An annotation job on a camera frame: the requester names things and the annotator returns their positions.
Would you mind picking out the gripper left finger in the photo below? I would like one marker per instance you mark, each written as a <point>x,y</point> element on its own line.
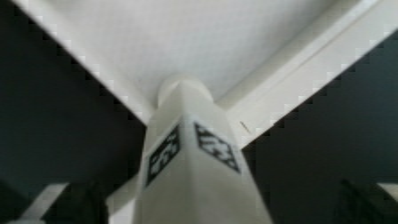
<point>32,214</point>

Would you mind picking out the white desk top tray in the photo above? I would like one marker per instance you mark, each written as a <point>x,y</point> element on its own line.
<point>265,48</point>

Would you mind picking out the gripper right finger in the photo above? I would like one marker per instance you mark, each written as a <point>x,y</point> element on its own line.
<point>389,188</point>

